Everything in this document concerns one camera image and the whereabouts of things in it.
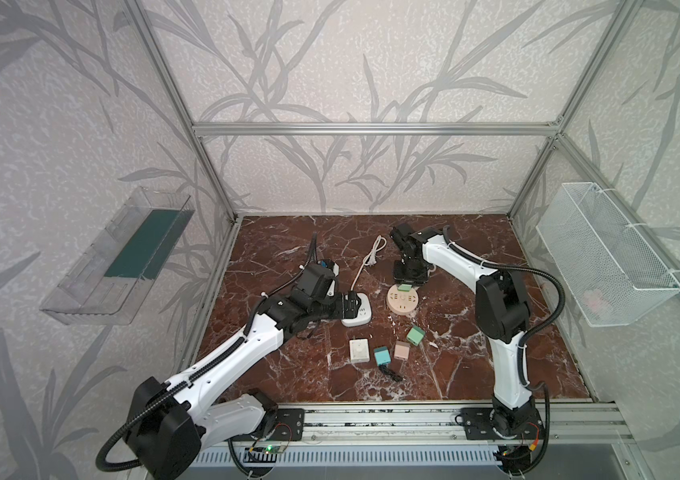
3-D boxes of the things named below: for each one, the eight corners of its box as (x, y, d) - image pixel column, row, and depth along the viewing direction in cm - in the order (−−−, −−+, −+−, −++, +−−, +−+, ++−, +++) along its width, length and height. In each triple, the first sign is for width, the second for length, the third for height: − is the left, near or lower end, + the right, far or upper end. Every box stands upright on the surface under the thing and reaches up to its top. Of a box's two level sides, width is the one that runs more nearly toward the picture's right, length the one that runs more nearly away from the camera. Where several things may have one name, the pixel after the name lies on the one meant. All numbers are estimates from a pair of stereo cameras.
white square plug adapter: (349, 362, 85) (349, 359, 83) (349, 341, 89) (349, 338, 87) (369, 362, 85) (369, 359, 83) (369, 341, 89) (369, 338, 87)
